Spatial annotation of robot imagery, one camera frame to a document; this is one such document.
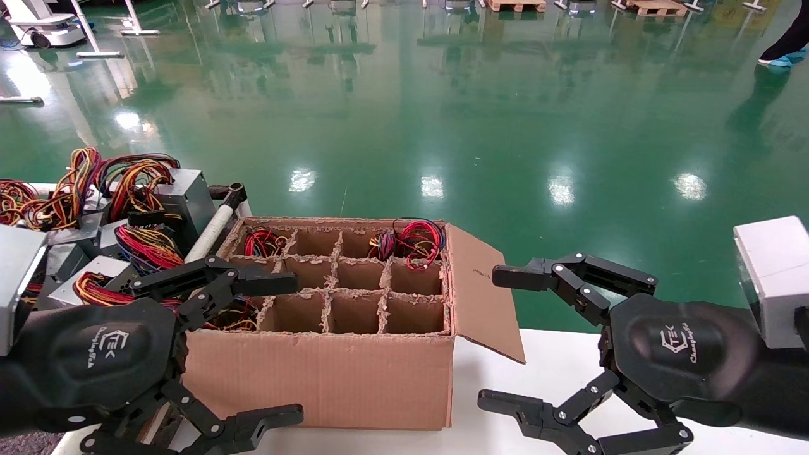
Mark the person in dark trousers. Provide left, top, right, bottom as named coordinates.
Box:
left=757, top=0, right=809, bottom=69

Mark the perforated grey power supply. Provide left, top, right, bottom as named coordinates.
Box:
left=47, top=256, right=184, bottom=310

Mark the power supply with red-purple wires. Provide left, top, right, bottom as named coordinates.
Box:
left=368, top=218, right=447, bottom=271

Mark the power supply with red-orange wires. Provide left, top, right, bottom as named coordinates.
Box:
left=243, top=226, right=289, bottom=258

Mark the white stand leg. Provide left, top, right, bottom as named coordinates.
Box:
left=123, top=0, right=161, bottom=37
left=68, top=0, right=125, bottom=59

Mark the brown divided cardboard box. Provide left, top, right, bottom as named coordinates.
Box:
left=182, top=217, right=526, bottom=432

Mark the power supply wire bundle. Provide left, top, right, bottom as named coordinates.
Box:
left=205, top=296, right=260, bottom=333

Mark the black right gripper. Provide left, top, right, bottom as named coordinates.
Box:
left=477, top=252, right=746, bottom=455

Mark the power supply with black connector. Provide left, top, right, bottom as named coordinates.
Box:
left=98, top=209, right=187, bottom=274

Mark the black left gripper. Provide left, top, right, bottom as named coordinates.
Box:
left=13, top=256, right=305, bottom=455

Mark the tall grey power supply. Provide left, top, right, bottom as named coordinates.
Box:
left=95, top=154, right=217, bottom=253

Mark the flat grey power supply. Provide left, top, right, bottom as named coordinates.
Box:
left=25, top=243, right=89, bottom=310

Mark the dark grey felt mat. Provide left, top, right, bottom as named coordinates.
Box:
left=0, top=432, right=64, bottom=455

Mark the power supply with orange bundle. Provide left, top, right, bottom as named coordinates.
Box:
left=22, top=147, right=105, bottom=247

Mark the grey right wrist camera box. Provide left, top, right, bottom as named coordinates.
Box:
left=733, top=216, right=809, bottom=350

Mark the red yellow wire bundle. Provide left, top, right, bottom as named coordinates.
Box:
left=0, top=179, right=39, bottom=227

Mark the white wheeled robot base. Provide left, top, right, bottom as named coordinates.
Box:
left=3, top=0, right=87, bottom=49

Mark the wooden pallet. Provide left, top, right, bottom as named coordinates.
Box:
left=485, top=0, right=547, bottom=13
left=626, top=0, right=688, bottom=18

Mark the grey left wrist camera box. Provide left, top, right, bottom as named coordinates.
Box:
left=0, top=226, right=49, bottom=358

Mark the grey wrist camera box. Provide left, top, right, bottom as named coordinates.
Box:
left=733, top=216, right=809, bottom=350
left=0, top=226, right=49, bottom=358

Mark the black pipe connector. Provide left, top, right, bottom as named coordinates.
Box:
left=221, top=182, right=248, bottom=211

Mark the long white pipe rail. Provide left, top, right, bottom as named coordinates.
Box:
left=183, top=201, right=241, bottom=263

